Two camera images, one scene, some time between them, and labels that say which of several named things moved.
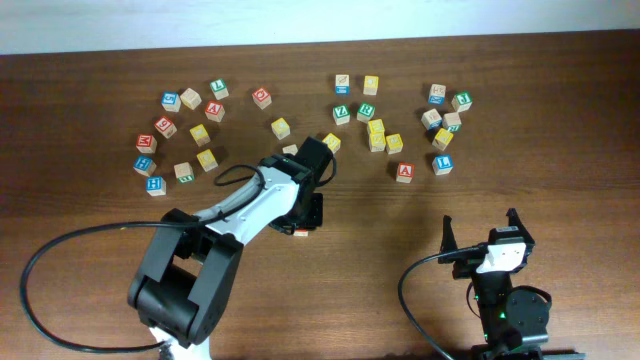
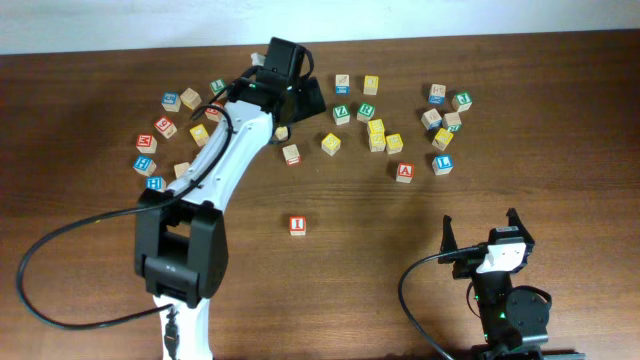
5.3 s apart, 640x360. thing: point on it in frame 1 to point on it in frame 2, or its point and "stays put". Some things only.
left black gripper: (314, 221) to (312, 100)
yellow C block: (280, 128) stays put
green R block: (365, 112) stays put
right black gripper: (465, 268) stays put
